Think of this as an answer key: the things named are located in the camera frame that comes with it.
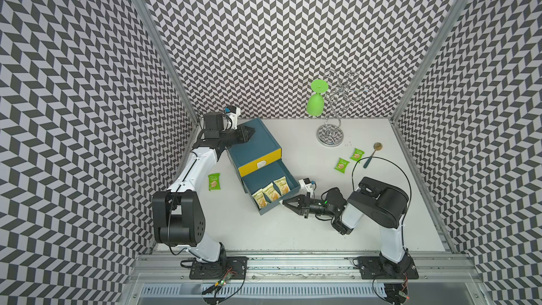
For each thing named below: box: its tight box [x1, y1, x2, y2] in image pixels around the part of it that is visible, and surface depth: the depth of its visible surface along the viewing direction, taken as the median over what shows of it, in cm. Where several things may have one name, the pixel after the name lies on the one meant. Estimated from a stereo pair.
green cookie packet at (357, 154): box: [349, 147, 365, 164], surface depth 104 cm
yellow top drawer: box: [237, 147, 283, 178], surface depth 77 cm
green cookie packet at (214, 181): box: [207, 172, 221, 192], surface depth 95 cm
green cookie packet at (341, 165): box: [333, 157, 351, 174], surface depth 101 cm
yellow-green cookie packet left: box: [251, 189, 268, 209], surface depth 82 cm
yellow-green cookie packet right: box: [273, 175, 291, 196], surface depth 86 cm
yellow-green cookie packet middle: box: [262, 182, 281, 202], surface depth 84 cm
